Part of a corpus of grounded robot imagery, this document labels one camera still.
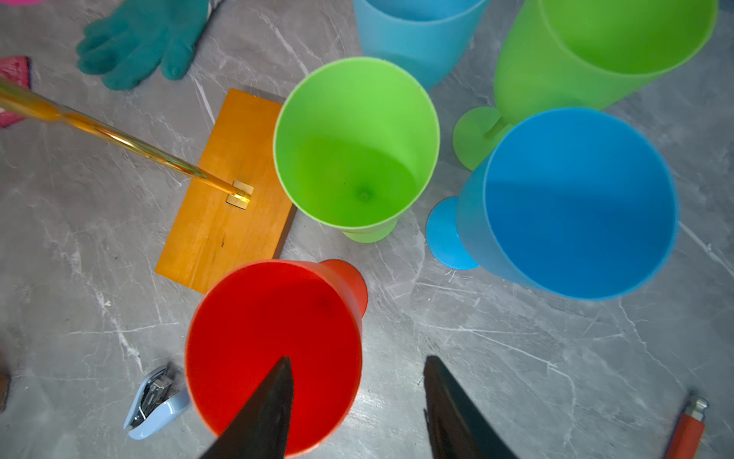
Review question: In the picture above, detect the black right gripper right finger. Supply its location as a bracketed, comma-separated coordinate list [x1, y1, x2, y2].
[424, 355, 517, 459]

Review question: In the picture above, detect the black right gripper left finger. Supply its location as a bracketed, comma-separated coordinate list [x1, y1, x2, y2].
[202, 357, 294, 458]

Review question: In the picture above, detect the red wine glass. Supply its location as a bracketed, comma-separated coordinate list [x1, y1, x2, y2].
[185, 259, 368, 458]

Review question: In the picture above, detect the green wine glass front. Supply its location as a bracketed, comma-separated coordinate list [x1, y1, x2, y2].
[273, 57, 441, 244]

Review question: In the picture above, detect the green wine glass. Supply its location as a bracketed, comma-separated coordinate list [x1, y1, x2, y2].
[452, 0, 719, 170]
[273, 57, 441, 244]

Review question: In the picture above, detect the light blue wine glass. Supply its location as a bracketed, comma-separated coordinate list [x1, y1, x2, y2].
[353, 0, 489, 90]

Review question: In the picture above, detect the orange wooden rack base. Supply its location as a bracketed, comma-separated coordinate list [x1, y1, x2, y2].
[155, 89, 296, 294]

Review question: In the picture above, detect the light blue stapler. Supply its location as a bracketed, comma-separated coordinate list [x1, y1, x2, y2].
[123, 365, 191, 441]

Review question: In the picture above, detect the brown jar black lid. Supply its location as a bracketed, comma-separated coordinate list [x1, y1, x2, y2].
[0, 369, 11, 412]

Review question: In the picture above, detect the teal rubber glove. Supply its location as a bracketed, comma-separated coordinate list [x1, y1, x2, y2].
[76, 0, 220, 91]

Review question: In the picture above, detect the pink snack packet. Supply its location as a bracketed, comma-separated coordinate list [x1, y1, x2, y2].
[0, 55, 32, 129]

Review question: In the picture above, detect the red handled hex key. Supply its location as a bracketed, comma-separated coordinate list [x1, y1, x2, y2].
[664, 394, 709, 459]

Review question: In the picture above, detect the gold wire glass rack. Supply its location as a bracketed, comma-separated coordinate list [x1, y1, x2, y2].
[1, 78, 252, 208]

